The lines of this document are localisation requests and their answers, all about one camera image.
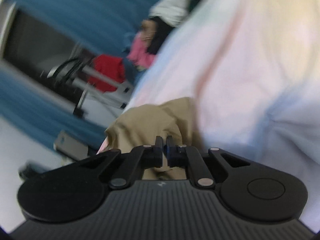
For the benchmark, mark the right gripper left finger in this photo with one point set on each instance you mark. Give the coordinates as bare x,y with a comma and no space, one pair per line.
153,154

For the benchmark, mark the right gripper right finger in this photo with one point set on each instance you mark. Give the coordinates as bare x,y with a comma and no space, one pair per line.
175,154

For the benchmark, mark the tan hoodie with white print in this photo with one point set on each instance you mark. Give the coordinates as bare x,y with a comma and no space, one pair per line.
141,125

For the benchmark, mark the red garment on tripod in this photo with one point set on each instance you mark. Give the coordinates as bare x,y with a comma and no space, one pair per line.
111,67

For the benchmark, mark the pink garment in pile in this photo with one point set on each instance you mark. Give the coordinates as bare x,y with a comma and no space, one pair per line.
138,54

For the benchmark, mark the black garment in pile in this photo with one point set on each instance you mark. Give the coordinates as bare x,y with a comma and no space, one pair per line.
162,32

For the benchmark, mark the pastel tie-dye bed duvet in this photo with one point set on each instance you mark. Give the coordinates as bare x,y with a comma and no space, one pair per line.
251,69

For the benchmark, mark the blue curtain left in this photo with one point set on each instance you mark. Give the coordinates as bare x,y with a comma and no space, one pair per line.
39,117

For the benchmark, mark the blue curtain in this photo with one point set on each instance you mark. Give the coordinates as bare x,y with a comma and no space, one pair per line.
39,117
102,26

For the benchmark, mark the white garment in pile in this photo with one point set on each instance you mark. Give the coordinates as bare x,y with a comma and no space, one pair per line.
171,12

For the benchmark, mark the blue curtain right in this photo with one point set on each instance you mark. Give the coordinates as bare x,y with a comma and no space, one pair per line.
102,26

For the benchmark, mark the dark window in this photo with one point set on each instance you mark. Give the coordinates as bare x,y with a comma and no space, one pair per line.
35,48

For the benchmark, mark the silver camera tripod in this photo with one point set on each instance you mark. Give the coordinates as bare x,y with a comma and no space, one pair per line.
77,73

